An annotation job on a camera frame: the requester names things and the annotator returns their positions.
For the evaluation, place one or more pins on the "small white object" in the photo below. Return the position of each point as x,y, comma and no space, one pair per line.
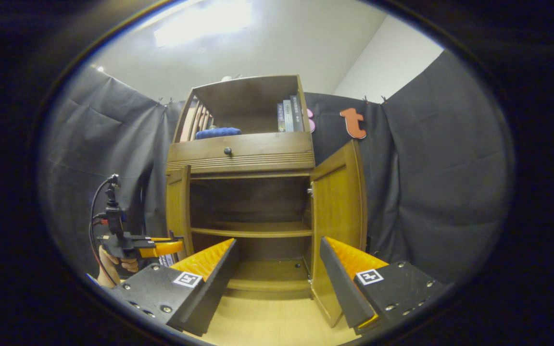
230,77

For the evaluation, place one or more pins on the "black backdrop cloth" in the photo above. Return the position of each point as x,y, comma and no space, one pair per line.
440,168

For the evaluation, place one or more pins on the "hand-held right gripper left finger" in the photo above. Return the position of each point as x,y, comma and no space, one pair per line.
219,283

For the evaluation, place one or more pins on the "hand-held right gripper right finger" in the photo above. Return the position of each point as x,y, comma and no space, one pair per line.
339,283

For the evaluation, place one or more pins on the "wooden double-door shoe cabinet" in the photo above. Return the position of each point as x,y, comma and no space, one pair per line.
253,197

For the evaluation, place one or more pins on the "wooden drawer with black knob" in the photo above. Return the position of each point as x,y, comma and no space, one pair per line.
267,146

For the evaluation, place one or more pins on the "white spine book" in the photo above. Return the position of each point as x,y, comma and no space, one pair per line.
288,117

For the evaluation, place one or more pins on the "blue folded towel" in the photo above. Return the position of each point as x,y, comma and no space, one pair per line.
218,133

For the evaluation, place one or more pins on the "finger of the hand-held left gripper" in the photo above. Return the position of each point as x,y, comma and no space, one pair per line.
161,246

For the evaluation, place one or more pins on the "wooden shoe cabinet door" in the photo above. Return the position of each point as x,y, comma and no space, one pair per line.
178,211
337,206

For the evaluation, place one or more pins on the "dark blue book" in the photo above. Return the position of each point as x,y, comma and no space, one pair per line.
281,119

